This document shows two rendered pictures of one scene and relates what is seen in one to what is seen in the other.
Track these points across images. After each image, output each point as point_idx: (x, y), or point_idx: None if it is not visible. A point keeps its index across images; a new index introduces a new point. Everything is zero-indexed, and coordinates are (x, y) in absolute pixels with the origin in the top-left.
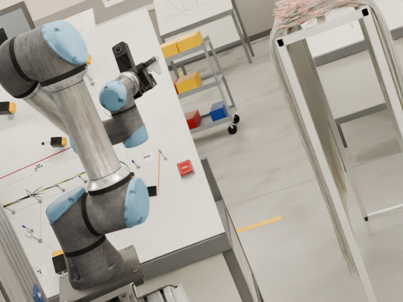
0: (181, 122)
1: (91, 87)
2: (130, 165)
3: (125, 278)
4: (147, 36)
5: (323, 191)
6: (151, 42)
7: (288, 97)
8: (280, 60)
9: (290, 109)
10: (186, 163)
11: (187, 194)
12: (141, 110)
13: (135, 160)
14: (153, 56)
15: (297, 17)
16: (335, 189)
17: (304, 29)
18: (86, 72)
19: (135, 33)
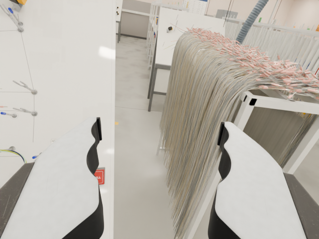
0: (109, 121)
1: (17, 32)
2: (32, 149)
3: None
4: (107, 13)
5: (190, 202)
6: (108, 21)
7: (212, 140)
8: (230, 111)
9: (211, 151)
10: (99, 173)
11: None
12: (70, 89)
13: (41, 145)
14: (240, 135)
15: (276, 83)
16: (204, 212)
17: (280, 101)
18: (12, 11)
19: (95, 2)
